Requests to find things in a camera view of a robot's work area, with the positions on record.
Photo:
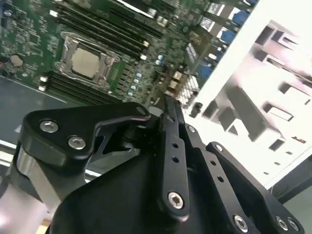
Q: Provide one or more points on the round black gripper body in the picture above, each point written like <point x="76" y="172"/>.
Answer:
<point x="117" y="207"/>

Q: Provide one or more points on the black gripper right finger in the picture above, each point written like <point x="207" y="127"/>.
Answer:
<point x="214" y="170"/>

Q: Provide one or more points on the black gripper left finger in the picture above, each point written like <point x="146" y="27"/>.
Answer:
<point x="61" y="129"/>

